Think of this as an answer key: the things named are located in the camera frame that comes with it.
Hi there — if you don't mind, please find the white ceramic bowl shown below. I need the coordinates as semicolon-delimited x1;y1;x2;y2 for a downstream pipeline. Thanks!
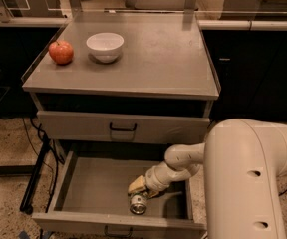
86;33;125;63

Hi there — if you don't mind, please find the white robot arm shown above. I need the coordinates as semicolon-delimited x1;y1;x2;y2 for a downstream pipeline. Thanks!
128;119;287;239

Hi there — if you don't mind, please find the grey drawer cabinet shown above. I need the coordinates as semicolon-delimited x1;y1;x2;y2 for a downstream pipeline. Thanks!
20;10;221;174

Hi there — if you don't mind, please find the open grey middle drawer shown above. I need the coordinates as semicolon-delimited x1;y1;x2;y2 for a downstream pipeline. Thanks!
33;150;206;239

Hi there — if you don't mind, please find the red apple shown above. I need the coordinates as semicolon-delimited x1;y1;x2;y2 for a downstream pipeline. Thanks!
48;40;74;65

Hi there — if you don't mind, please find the grey top drawer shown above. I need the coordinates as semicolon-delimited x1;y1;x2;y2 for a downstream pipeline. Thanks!
37;111;209;144

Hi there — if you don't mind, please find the black cables left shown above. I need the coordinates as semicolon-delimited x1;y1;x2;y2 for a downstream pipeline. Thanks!
20;117;65;239

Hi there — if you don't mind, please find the silver green 7up can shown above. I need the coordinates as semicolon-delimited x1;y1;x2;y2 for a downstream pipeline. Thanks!
130;192;147;215

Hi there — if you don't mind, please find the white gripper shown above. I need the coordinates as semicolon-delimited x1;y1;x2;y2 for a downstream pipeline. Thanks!
128;166;171;198

